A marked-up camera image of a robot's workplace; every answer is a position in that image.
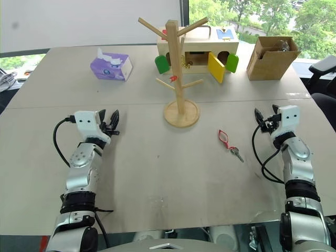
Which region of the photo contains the purple tissue box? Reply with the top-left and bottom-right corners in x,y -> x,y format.
89,47 -> 134,83

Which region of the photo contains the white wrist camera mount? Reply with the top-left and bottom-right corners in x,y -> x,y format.
73,110 -> 111,144
270,105 -> 300,140

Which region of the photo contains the brown cardboard box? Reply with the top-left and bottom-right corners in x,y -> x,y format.
246,35 -> 302,81

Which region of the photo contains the metal box handle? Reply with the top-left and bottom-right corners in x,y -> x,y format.
191,25 -> 212,38

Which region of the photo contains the dark green box door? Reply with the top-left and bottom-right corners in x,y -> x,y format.
154,54 -> 169,75

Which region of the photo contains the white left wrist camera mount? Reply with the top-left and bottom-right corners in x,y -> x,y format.
73,110 -> 111,144

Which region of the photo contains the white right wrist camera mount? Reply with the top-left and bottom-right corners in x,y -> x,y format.
270,105 -> 300,140

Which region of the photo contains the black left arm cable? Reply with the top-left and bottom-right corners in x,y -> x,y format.
52,114 -> 76,168

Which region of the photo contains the wooden peg tree stand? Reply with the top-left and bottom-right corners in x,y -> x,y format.
138,17 -> 209,128

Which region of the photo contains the grey robot torso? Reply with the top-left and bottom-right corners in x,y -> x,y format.
96,238 -> 253,252

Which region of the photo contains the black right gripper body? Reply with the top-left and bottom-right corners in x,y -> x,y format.
258,112 -> 284,133

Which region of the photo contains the dark window frame post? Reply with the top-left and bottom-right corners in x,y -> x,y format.
180,0 -> 190,26

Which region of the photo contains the blue latch panel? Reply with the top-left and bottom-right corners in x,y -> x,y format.
215,27 -> 236,43

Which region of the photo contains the wooden lock box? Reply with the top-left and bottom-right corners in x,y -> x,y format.
156,25 -> 240,77

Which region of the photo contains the yellow box door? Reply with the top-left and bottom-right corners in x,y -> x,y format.
207,51 -> 227,85

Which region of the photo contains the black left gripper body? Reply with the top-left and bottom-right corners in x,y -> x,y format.
100,120 -> 121,138

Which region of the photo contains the clear item in cardboard box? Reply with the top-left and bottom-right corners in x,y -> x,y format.
275,39 -> 290,53

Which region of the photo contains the black office chair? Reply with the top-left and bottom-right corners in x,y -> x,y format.
305,54 -> 336,116

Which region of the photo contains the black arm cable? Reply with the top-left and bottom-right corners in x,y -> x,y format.
52,114 -> 76,168
251,125 -> 286,184

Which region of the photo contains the silver key with red loop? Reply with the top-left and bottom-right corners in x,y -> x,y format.
217,129 -> 245,163

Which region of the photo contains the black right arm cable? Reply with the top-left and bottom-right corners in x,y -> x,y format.
251,125 -> 286,184

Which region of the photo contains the light green box door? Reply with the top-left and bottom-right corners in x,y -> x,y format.
226,52 -> 240,75

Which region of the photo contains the grey shoe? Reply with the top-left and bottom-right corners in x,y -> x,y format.
0,70 -> 18,93

